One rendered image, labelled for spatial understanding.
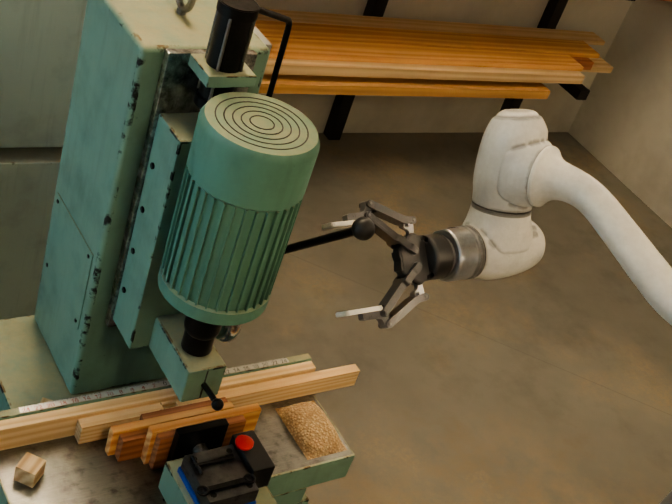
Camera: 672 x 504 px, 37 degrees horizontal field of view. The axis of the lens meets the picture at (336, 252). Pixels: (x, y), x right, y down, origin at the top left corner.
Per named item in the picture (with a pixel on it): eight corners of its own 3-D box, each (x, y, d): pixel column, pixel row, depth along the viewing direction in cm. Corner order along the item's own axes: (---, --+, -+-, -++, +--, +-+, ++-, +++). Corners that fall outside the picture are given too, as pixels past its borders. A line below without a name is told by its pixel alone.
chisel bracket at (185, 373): (178, 409, 166) (189, 373, 161) (145, 351, 174) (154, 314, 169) (218, 401, 170) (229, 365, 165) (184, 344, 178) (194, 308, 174)
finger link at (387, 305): (402, 262, 164) (408, 268, 165) (368, 315, 159) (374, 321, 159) (417, 259, 161) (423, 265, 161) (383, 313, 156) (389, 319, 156)
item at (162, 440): (151, 470, 165) (160, 439, 161) (148, 463, 166) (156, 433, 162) (236, 450, 174) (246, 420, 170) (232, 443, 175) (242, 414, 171)
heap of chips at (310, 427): (307, 460, 177) (312, 449, 175) (274, 409, 185) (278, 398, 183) (347, 450, 182) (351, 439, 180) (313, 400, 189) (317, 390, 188)
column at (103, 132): (67, 397, 185) (139, 47, 145) (29, 317, 199) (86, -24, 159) (178, 376, 198) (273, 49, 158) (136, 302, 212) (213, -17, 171)
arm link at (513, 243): (441, 269, 175) (453, 197, 171) (506, 260, 184) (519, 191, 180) (483, 293, 167) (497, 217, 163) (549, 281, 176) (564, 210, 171)
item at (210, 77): (198, 117, 149) (225, 12, 139) (177, 89, 153) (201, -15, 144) (246, 116, 153) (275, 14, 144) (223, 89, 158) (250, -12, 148)
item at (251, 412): (143, 464, 165) (152, 433, 161) (139, 457, 166) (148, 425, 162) (251, 439, 177) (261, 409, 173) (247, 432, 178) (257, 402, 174)
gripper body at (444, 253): (430, 283, 169) (386, 290, 164) (422, 233, 169) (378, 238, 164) (460, 278, 163) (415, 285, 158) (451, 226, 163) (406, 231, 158)
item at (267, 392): (78, 444, 165) (81, 427, 163) (74, 435, 166) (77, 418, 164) (354, 385, 196) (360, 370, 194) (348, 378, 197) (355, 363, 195)
